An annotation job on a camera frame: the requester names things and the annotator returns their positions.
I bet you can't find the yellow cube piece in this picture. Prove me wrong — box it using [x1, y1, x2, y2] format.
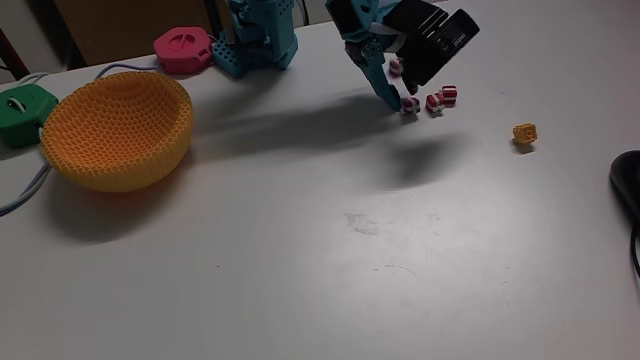
[511, 122, 539, 147]

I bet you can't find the thin black cable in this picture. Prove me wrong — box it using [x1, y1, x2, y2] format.
[629, 223, 640, 280]

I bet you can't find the green hexagonal box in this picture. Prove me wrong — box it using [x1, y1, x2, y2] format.
[0, 83, 60, 150]

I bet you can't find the yellow honeycomb basket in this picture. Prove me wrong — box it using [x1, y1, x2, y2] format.
[40, 70, 195, 194]

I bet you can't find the brown wooden board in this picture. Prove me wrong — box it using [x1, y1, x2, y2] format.
[51, 0, 215, 68]

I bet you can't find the pale green cable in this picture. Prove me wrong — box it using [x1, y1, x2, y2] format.
[14, 71, 52, 89]

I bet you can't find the black rounded object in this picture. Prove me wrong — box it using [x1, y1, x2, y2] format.
[608, 149, 640, 227]

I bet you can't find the lavender cable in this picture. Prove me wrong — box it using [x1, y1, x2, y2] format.
[0, 60, 163, 219]

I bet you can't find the white flat ribbon cable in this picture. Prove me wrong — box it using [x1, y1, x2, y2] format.
[371, 21, 403, 52]

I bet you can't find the dark red bar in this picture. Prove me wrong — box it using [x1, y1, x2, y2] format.
[0, 27, 32, 82]

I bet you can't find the pink hexagonal box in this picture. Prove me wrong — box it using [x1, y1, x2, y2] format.
[152, 26, 213, 76]

